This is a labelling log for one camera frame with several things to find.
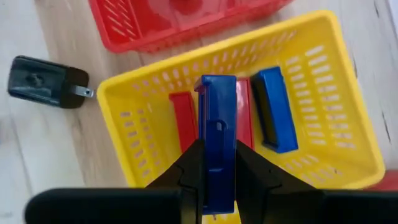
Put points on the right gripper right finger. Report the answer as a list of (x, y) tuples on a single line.
[(280, 202)]

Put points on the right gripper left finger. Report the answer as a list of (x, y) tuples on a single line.
[(174, 199)]

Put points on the blue panel meter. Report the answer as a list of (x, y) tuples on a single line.
[(219, 130), (275, 109)]

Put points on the black charger with prongs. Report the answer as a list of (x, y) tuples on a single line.
[(46, 81)]

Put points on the yellow plastic basket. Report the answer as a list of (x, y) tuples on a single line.
[(326, 93)]

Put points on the red plastic basket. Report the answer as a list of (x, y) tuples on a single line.
[(155, 25)]

